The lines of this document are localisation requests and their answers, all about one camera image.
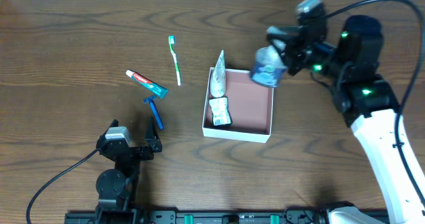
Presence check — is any blue disposable razor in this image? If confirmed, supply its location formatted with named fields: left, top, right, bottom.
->
left=143, top=95, right=164, bottom=130

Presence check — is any clear spray bottle blue liquid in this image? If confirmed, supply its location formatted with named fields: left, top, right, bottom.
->
left=250, top=45, right=288, bottom=88

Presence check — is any red green toothpaste tube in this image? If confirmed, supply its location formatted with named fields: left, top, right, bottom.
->
left=126, top=70, right=169, bottom=98

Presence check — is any green white soap packet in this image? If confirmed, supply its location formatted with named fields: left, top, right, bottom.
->
left=209, top=97, right=232, bottom=126

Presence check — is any white shampoo tube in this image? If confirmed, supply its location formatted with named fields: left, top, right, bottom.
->
left=210, top=50, right=226, bottom=98

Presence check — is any green white toothbrush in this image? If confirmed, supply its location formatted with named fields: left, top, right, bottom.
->
left=168, top=35, right=181, bottom=86

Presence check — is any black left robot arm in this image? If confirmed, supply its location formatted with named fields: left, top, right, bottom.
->
left=95, top=118, right=162, bottom=223

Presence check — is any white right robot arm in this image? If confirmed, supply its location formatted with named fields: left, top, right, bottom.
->
left=266, top=13, right=424, bottom=223

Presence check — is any white cardboard box pink inside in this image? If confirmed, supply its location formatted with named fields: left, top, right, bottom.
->
left=202, top=68, right=274, bottom=143

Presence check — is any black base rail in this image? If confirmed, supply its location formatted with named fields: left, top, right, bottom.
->
left=64, top=209, right=326, bottom=224

